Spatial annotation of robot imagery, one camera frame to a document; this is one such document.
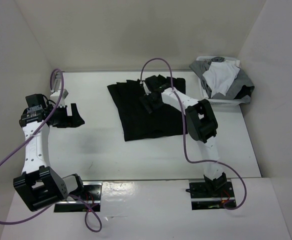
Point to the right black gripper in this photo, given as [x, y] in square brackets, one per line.
[155, 105]

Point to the black pleated skirt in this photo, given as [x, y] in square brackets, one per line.
[136, 122]

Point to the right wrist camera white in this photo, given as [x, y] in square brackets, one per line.
[145, 87]

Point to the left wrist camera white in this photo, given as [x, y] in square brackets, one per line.
[58, 97]

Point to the white laundry basket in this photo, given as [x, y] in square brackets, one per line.
[219, 102]

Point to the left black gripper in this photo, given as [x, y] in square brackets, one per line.
[74, 121]

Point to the grey garment in basket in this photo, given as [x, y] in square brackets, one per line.
[241, 88]

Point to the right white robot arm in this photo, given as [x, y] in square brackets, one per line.
[199, 122]

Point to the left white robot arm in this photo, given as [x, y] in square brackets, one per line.
[39, 186]

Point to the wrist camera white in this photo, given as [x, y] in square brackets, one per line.
[145, 87]
[58, 97]

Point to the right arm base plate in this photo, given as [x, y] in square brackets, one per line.
[201, 199]

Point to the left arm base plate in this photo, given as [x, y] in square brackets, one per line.
[91, 194]

